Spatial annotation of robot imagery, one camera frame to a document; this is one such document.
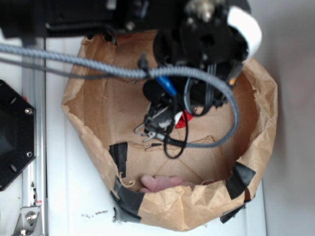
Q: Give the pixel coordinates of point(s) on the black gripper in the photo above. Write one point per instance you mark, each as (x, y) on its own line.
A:
(176, 89)

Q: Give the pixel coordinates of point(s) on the silver keys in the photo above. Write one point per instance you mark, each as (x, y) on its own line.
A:
(147, 131)

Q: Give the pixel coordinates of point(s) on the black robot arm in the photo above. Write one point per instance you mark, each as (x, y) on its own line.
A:
(200, 46)

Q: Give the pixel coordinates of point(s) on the crumpled red paper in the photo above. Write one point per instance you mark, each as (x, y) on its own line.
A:
(184, 119)

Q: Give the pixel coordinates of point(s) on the pink plush toy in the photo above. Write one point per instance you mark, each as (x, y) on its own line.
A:
(158, 183)

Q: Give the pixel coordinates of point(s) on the brown paper bag bin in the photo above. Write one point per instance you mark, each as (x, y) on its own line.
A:
(105, 113)

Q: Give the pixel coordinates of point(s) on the aluminium frame rail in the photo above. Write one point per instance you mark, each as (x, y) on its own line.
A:
(34, 176)

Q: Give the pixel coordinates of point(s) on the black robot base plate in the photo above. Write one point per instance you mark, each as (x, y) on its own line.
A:
(17, 134)

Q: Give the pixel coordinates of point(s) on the metal corner bracket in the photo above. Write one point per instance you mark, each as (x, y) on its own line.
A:
(29, 222)

